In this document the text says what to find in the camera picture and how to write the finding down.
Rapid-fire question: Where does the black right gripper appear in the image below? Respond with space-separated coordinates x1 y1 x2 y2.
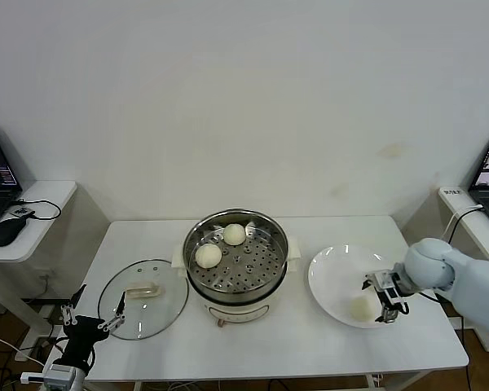
360 269 412 323

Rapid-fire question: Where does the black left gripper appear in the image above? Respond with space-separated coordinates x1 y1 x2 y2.
60 283 127 367

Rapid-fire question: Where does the white steamed baozi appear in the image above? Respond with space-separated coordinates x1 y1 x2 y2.
194 243 223 270
222 222 246 247
349 296 377 323

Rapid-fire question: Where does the round glass pot lid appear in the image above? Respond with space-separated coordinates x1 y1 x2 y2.
98 257 189 340

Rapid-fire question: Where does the steel perforated steamer basket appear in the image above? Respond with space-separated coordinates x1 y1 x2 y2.
172 209 302 306

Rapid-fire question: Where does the round white plate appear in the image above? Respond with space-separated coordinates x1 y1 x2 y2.
308 244 408 330

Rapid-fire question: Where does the black computer mouse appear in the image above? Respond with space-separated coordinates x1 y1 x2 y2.
0 217 30 248

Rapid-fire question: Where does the white side desk with mouse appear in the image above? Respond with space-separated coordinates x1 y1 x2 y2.
0 180 77 363

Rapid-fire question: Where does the small black QR dongle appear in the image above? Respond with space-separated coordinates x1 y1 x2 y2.
10 204 37 219

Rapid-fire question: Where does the cream electric cooking pot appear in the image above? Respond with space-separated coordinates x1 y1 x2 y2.
185 260 299 329

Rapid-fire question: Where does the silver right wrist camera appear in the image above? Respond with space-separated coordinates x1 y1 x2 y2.
369 271 394 291

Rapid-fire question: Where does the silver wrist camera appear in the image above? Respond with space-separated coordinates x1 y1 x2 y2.
369 271 394 291
20 363 74 388

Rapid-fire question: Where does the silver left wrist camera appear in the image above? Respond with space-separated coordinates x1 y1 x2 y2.
20 363 74 388

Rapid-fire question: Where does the thin black laptop cable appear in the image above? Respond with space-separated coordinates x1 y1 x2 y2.
14 198 62 221

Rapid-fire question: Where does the black cable with adapter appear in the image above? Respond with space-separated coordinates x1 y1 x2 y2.
447 206 484 391

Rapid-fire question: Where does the white laptop cable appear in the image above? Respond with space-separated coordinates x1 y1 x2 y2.
442 205 484 245

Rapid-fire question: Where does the white floor cable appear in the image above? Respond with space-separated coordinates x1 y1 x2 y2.
0 327 46 367

